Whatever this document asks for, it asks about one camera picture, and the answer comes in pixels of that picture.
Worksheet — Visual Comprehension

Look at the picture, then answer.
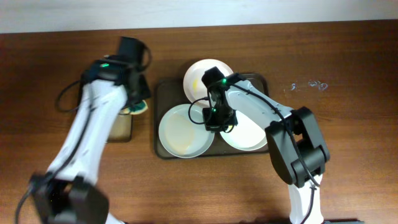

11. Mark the light grey plate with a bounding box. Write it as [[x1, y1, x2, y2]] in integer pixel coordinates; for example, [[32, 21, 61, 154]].
[[158, 104, 215, 159]]

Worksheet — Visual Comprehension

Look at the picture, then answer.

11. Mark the black water basin tray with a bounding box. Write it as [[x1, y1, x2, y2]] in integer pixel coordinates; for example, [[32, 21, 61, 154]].
[[77, 79, 134, 143]]

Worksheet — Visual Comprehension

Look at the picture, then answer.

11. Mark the green and yellow sponge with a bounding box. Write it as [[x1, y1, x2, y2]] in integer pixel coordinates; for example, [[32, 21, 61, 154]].
[[119, 100, 148, 116]]

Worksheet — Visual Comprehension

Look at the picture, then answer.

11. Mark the large dark serving tray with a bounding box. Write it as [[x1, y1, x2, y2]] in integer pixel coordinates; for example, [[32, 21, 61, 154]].
[[153, 78, 269, 160]]

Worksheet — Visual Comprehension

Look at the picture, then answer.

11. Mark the cream white plate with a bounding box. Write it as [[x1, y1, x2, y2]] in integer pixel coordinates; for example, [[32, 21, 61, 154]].
[[220, 111, 267, 151]]

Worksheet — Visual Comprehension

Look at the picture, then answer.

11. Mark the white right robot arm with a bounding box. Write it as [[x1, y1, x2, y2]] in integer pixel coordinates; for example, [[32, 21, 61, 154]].
[[201, 67, 330, 223]]

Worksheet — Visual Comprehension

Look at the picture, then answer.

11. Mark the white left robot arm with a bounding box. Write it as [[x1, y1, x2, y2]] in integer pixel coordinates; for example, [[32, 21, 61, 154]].
[[28, 54, 150, 223]]

